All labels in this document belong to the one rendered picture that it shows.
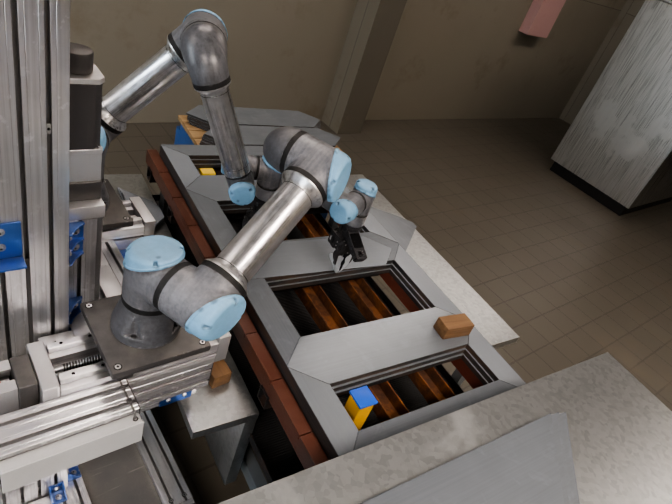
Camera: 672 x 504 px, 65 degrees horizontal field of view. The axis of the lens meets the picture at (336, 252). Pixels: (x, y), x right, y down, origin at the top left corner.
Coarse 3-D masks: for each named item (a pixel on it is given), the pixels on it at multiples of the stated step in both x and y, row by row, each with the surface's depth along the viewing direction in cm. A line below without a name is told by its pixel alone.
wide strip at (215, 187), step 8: (200, 176) 210; (208, 176) 211; (216, 176) 213; (224, 176) 215; (192, 184) 203; (200, 184) 205; (208, 184) 207; (216, 184) 208; (224, 184) 210; (280, 184) 223; (200, 192) 201; (208, 192) 202; (216, 192) 204; (224, 192) 206; (216, 200) 200; (224, 200) 201
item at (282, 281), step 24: (168, 168) 215; (288, 240) 193; (384, 240) 213; (288, 288) 180; (408, 288) 198; (264, 336) 156; (432, 360) 169; (480, 360) 173; (288, 384) 146; (336, 384) 148; (360, 384) 153; (336, 456) 129
